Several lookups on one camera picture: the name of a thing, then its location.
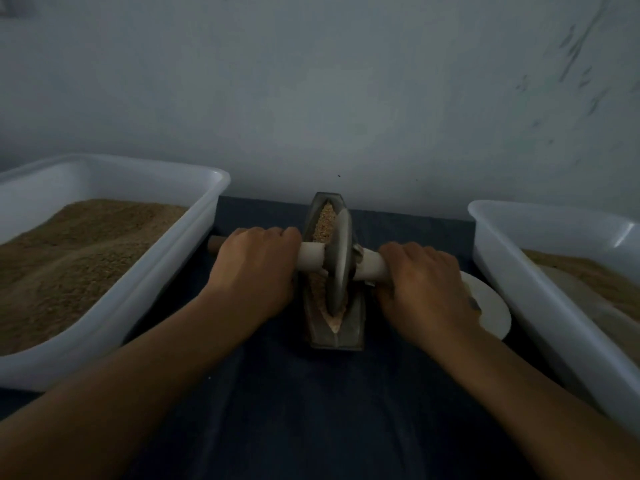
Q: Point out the person's right hand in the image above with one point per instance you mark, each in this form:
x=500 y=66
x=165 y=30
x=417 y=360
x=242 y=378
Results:
x=425 y=295

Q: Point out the person's left hand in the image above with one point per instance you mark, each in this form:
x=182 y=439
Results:
x=252 y=275

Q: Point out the boat-shaped metal grinding trough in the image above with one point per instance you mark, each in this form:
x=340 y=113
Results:
x=335 y=337

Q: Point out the large brown grain heap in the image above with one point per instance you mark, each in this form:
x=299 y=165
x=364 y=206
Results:
x=60 y=270
x=585 y=275

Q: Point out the person's right forearm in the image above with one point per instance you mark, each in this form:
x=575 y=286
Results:
x=545 y=415

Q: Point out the person's left forearm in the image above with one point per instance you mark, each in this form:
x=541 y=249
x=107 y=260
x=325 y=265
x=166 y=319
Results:
x=100 y=415

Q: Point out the white round plate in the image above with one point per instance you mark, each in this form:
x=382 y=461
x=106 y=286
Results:
x=490 y=307

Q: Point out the white plastic tub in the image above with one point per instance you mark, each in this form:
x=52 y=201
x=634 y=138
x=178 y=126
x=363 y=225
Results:
x=545 y=320
x=165 y=265

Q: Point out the dark blue table cloth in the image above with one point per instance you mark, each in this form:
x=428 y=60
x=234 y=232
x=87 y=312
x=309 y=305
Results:
x=320 y=440

